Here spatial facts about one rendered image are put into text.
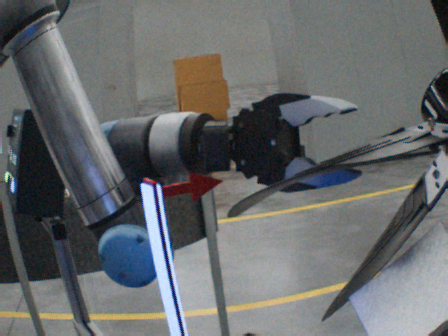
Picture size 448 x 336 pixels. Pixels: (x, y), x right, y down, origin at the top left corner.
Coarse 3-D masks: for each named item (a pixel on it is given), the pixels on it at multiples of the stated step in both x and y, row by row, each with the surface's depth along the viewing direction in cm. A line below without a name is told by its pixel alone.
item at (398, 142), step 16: (400, 128) 73; (368, 144) 69; (384, 144) 67; (400, 144) 66; (416, 144) 64; (432, 144) 65; (336, 160) 66; (352, 160) 61; (368, 160) 58; (304, 176) 55; (256, 192) 61; (272, 192) 70; (240, 208) 71
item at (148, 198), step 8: (144, 184) 58; (144, 192) 58; (152, 192) 57; (144, 200) 59; (152, 200) 57; (144, 208) 59; (152, 208) 57; (152, 216) 58; (152, 224) 58; (152, 232) 59; (152, 240) 59; (160, 240) 58; (152, 248) 60; (160, 248) 58; (160, 256) 58; (160, 264) 59; (160, 272) 59; (160, 280) 60; (160, 288) 60; (168, 288) 59; (168, 296) 59; (168, 304) 59; (168, 312) 60; (168, 320) 61; (176, 320) 59; (176, 328) 59
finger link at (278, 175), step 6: (276, 168) 78; (282, 168) 78; (270, 174) 79; (276, 174) 78; (282, 174) 78; (258, 180) 80; (264, 180) 79; (270, 180) 79; (276, 180) 79; (282, 180) 78; (288, 186) 78; (294, 186) 78; (300, 186) 77; (306, 186) 77; (312, 186) 77; (288, 192) 78
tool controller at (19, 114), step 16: (16, 112) 121; (16, 128) 115; (32, 128) 108; (16, 144) 112; (32, 144) 108; (16, 160) 109; (32, 160) 108; (48, 160) 110; (16, 176) 108; (32, 176) 108; (48, 176) 110; (16, 192) 107; (32, 192) 109; (48, 192) 110; (64, 192) 112; (16, 208) 108; (32, 208) 109; (48, 208) 110
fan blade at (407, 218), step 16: (416, 192) 86; (400, 208) 91; (416, 208) 82; (400, 224) 85; (416, 224) 80; (384, 240) 89; (400, 240) 82; (368, 256) 92; (384, 256) 84; (368, 272) 86; (352, 288) 87; (336, 304) 88
